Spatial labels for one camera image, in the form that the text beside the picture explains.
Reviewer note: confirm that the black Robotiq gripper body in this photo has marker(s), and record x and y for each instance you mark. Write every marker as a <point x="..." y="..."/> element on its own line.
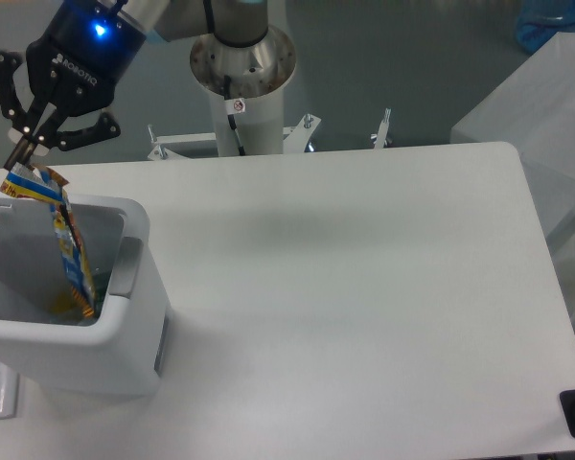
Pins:
<point x="87" y="45"/>

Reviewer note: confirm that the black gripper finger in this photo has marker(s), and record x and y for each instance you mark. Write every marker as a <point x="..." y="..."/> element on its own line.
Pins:
<point x="50" y="136"/>
<point x="26" y="122"/>

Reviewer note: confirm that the blue snack wrapper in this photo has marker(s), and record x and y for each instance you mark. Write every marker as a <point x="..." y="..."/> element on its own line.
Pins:
<point x="44" y="184"/>

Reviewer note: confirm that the crushed clear plastic bottle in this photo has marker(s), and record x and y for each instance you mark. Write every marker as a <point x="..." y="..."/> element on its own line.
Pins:
<point x="101" y="281"/>

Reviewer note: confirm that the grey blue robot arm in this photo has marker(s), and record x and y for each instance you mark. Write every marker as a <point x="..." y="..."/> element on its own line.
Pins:
<point x="235" y="23"/>

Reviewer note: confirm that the yellow trash in bin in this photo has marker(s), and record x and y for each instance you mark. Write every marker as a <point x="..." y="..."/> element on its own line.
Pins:
<point x="64" y="306"/>

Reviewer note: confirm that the white trash can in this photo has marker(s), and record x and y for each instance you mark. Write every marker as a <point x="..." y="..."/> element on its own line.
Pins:
<point x="43" y="334"/>

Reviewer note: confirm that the white covered side table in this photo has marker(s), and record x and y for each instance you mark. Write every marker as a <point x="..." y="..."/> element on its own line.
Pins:
<point x="534" y="110"/>

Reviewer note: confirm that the blue water jug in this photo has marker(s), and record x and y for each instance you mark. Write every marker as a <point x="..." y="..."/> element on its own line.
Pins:
<point x="538" y="21"/>

